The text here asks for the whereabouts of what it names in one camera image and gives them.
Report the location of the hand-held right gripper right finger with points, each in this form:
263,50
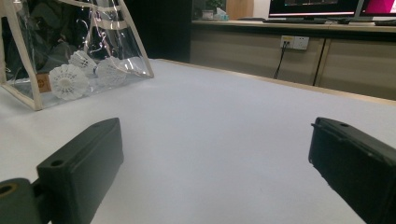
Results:
355,168

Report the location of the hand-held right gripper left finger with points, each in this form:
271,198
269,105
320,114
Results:
84,168

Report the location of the white plastic shuttlecock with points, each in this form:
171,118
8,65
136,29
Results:
109,73
83,61
68,81

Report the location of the clear plastic bag beige trim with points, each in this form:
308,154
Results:
25,46

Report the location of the light wooden cabinet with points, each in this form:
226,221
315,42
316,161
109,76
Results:
358,68

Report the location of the black keyboard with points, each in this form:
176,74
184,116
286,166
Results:
305,21

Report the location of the monitor with pink screen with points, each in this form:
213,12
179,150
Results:
379,6

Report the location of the wide computer monitor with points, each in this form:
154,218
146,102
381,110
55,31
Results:
311,6

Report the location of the tissue box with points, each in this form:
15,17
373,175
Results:
221,14

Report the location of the white wall socket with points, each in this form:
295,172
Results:
295,42

